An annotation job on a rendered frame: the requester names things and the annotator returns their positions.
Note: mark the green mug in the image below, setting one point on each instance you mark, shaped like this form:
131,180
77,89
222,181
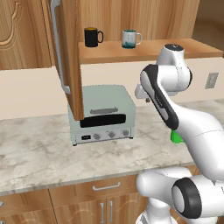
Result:
175,137

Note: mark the black mug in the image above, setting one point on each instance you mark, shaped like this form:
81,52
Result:
91,37

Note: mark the wooden drawer front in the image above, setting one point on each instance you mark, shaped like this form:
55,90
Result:
75,191
26,202

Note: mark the open wooden cabinet door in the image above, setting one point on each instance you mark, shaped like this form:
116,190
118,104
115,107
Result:
71,58

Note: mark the grey wall outlet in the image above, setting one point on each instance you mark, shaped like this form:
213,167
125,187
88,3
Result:
211,80

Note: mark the white and teal mug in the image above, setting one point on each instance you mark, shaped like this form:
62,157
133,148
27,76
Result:
129,38

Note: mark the open wooden wall cabinet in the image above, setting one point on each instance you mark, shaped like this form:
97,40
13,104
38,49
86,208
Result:
140,17

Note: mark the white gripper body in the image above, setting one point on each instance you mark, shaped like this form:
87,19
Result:
141,91

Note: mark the wooden base cabinet door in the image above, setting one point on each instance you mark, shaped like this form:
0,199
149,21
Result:
78,214
29,218
125,210

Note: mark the pale green toaster oven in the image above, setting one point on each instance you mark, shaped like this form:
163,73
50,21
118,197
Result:
105,116

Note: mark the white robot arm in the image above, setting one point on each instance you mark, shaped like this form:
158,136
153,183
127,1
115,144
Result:
201,137

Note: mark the closed wooden cabinet door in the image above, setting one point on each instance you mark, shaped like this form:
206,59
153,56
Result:
23,32

